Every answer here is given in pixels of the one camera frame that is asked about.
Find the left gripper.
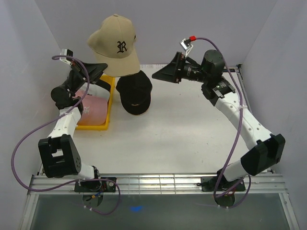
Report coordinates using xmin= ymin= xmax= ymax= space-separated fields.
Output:
xmin=63 ymin=59 xmax=108 ymax=95

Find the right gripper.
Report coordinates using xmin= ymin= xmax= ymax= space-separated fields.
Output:
xmin=151 ymin=52 xmax=209 ymax=84

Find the beige cap black R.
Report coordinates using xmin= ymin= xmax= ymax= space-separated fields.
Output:
xmin=87 ymin=14 xmax=140 ymax=77

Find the pink cap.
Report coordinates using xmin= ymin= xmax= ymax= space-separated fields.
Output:
xmin=78 ymin=94 xmax=108 ymax=126

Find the black cap gold R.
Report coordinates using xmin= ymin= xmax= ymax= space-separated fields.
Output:
xmin=116 ymin=70 xmax=153 ymax=115

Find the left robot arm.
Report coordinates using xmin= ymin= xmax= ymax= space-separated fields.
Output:
xmin=38 ymin=61 xmax=107 ymax=192

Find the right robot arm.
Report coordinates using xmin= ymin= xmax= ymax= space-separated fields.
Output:
xmin=152 ymin=50 xmax=285 ymax=190

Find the paper label strip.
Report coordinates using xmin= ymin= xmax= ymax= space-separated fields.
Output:
xmin=140 ymin=64 xmax=166 ymax=70

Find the white cap black brim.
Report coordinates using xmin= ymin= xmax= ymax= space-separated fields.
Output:
xmin=87 ymin=80 xmax=111 ymax=99

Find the yellow plastic bin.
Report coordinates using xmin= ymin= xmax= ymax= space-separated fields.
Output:
xmin=76 ymin=74 xmax=115 ymax=131

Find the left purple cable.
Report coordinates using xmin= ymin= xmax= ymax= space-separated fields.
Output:
xmin=11 ymin=55 xmax=121 ymax=215

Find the purple cable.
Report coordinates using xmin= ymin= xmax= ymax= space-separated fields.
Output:
xmin=11 ymin=55 xmax=121 ymax=215
xmin=195 ymin=37 xmax=252 ymax=208

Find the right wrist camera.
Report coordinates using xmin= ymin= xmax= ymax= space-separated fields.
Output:
xmin=180 ymin=36 xmax=196 ymax=58

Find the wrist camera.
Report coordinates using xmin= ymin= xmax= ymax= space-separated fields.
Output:
xmin=59 ymin=49 xmax=73 ymax=66
xmin=180 ymin=36 xmax=196 ymax=58

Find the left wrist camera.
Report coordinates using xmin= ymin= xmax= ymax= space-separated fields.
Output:
xmin=59 ymin=49 xmax=73 ymax=66

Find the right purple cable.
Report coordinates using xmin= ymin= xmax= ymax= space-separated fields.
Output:
xmin=195 ymin=37 xmax=252 ymax=208

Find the aluminium front rail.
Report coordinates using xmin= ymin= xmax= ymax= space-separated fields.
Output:
xmin=27 ymin=173 xmax=288 ymax=195

